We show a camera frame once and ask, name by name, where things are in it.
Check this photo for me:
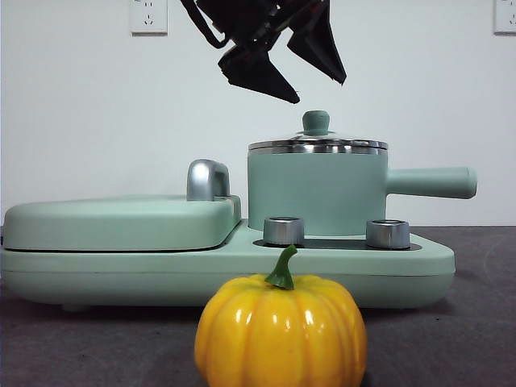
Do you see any glass lid with green knob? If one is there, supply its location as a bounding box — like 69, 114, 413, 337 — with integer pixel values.
248, 110, 389, 149

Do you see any mint green pot with handle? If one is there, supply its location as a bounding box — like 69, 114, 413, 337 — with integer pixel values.
247, 144, 479, 238

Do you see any silver griddle cover handle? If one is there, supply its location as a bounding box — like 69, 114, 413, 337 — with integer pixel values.
186, 159, 231, 202

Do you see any white wall socket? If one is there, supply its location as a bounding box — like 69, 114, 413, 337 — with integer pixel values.
130, 0, 169, 35
493, 0, 516, 35

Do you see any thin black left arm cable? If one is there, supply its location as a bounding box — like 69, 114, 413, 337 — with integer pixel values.
192, 6, 227, 48

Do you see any mint green cooker base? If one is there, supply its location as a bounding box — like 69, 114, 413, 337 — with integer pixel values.
0, 219, 456, 314

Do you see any mint green griddle cover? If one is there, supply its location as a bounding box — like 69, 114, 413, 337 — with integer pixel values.
2, 193, 243, 253

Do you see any yellow toy pumpkin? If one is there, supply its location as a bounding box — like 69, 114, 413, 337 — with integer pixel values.
194, 244, 368, 387

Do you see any silver control knob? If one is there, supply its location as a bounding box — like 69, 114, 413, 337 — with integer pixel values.
365, 218, 411, 249
262, 216, 306, 247

